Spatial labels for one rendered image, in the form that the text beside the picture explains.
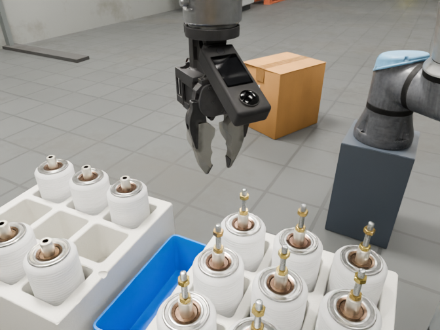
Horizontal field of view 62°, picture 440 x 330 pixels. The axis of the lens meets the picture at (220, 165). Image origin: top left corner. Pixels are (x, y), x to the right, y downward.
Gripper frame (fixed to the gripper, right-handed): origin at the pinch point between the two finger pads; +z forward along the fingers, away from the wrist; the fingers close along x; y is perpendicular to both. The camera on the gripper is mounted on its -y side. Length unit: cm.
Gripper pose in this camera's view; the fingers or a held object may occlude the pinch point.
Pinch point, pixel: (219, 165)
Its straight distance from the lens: 55.8
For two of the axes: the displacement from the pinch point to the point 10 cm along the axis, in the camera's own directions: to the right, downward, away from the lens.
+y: -4.8, -4.5, 7.5
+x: -8.8, 2.5, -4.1
